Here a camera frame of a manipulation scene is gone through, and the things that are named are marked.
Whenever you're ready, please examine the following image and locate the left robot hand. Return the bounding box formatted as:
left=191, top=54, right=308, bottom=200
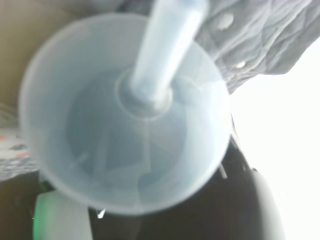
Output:
left=33, top=113, right=289, bottom=240

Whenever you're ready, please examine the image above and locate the large translucent plastic syringe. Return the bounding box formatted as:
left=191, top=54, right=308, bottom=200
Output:
left=18, top=0, right=231, bottom=218

